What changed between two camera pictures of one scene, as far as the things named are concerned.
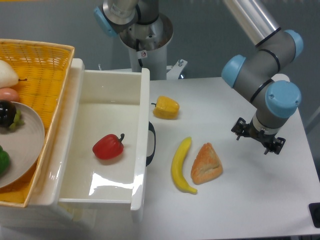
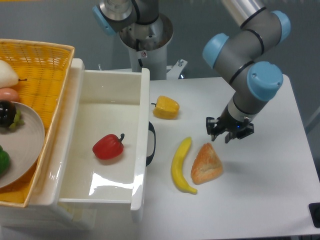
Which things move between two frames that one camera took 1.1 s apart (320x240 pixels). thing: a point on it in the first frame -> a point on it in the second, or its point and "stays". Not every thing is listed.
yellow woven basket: [42, 69] stays
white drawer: [105, 154] stays
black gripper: [241, 128] -> [237, 128]
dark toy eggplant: [9, 117] stays
